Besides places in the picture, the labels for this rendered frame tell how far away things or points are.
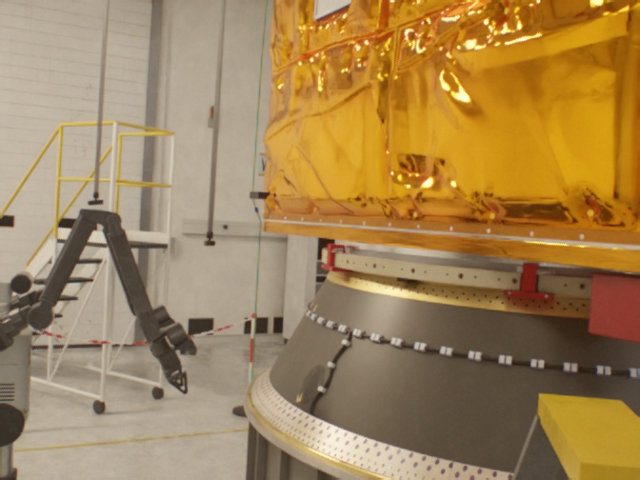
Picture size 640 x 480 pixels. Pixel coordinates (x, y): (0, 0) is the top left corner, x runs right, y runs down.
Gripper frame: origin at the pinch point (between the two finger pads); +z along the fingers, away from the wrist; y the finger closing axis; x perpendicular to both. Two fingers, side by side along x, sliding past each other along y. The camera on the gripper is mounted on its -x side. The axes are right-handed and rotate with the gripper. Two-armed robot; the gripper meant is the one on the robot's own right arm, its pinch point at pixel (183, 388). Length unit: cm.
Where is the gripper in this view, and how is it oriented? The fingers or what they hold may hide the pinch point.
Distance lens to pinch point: 255.3
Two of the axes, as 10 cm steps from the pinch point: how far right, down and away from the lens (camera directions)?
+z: 4.2, 8.9, 1.9
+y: -3.3, -0.5, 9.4
